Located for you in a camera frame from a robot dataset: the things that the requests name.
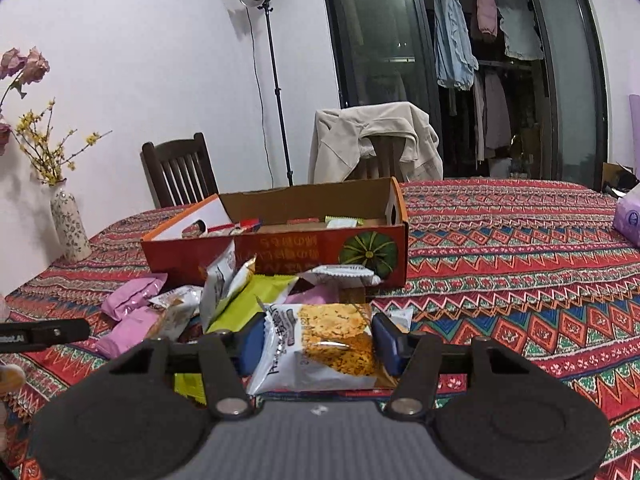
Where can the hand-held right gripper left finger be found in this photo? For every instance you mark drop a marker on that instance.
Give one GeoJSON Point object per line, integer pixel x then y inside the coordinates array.
{"type": "Point", "coordinates": [252, 342]}

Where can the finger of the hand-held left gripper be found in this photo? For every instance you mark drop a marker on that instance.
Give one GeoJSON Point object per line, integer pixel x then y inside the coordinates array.
{"type": "Point", "coordinates": [60, 330]}

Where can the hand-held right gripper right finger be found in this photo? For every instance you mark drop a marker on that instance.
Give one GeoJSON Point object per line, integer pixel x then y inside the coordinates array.
{"type": "Point", "coordinates": [387, 345]}

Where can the white yellow cracker snack packet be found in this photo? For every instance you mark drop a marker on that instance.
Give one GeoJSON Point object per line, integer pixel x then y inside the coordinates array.
{"type": "Point", "coordinates": [325, 345]}

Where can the white gold-edged snack packet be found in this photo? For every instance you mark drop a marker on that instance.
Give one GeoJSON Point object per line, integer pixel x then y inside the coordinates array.
{"type": "Point", "coordinates": [220, 275]}

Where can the white brown cracker snack packet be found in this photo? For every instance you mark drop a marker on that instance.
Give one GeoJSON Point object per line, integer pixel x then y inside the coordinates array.
{"type": "Point", "coordinates": [175, 310]}

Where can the orange cardboard box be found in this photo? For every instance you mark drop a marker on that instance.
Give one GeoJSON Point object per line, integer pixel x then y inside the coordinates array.
{"type": "Point", "coordinates": [280, 250]}

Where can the person's left hand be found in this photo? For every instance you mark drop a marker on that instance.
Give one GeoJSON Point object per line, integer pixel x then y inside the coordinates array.
{"type": "Point", "coordinates": [10, 378]}

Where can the lime green snack packet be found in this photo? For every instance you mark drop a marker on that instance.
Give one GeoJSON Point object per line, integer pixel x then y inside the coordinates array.
{"type": "Point", "coordinates": [250, 300]}

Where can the pink snack packet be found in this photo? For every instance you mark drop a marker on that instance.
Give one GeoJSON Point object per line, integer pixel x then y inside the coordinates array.
{"type": "Point", "coordinates": [320, 295]}
{"type": "Point", "coordinates": [132, 295]}
{"type": "Point", "coordinates": [127, 332]}

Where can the floral ceramic vase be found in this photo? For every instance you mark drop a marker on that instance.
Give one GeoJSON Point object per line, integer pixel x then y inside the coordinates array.
{"type": "Point", "coordinates": [70, 225]}

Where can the red and white snack packet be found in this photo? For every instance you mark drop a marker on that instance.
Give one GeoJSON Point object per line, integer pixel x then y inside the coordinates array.
{"type": "Point", "coordinates": [230, 227]}

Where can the red orange snack packet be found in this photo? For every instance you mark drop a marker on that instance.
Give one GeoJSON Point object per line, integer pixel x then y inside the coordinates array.
{"type": "Point", "coordinates": [302, 221]}

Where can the pale green snack packet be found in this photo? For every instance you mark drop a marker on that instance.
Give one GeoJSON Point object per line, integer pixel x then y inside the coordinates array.
{"type": "Point", "coordinates": [342, 221]}

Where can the patterned red tablecloth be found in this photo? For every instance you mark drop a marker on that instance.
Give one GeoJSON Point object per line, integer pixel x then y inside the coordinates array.
{"type": "Point", "coordinates": [500, 270]}

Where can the yellow flower branches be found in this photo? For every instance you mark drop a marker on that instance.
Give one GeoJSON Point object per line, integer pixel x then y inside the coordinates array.
{"type": "Point", "coordinates": [42, 155]}

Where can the dark wooden chair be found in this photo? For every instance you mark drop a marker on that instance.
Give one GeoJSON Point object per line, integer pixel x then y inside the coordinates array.
{"type": "Point", "coordinates": [180, 170]}

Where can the brown wooden chair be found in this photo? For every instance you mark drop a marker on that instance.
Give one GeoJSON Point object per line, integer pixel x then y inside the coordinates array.
{"type": "Point", "coordinates": [385, 157]}

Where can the beige jacket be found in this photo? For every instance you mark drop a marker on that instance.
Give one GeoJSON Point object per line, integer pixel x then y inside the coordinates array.
{"type": "Point", "coordinates": [350, 135]}

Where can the pale hanging clothes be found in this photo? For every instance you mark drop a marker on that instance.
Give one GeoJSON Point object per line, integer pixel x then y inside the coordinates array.
{"type": "Point", "coordinates": [492, 110]}

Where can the black studio light stand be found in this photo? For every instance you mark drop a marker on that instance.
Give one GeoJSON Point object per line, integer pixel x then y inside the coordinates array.
{"type": "Point", "coordinates": [274, 85]}

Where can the pink artificial flowers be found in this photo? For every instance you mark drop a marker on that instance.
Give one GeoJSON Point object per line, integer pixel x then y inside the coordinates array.
{"type": "Point", "coordinates": [27, 62]}

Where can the purple tissue pack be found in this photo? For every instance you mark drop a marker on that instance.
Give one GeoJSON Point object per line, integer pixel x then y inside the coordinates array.
{"type": "Point", "coordinates": [629, 220]}

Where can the open brown cardboard box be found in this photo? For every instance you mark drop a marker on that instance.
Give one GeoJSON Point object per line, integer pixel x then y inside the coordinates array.
{"type": "Point", "coordinates": [617, 177]}

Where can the dark framed glass door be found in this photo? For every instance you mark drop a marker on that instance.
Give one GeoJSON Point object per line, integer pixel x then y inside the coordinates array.
{"type": "Point", "coordinates": [380, 50]}

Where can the light blue hanging shirt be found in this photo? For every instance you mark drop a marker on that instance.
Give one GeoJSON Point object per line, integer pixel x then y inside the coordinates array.
{"type": "Point", "coordinates": [452, 40]}

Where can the frosted glass sliding door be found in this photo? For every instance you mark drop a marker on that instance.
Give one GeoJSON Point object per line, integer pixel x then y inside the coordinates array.
{"type": "Point", "coordinates": [570, 85]}

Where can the white hanging blouse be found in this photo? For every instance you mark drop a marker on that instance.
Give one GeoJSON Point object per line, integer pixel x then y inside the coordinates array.
{"type": "Point", "coordinates": [520, 30]}

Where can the pink hanging garment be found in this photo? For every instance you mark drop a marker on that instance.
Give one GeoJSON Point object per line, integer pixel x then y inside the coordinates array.
{"type": "Point", "coordinates": [486, 12]}

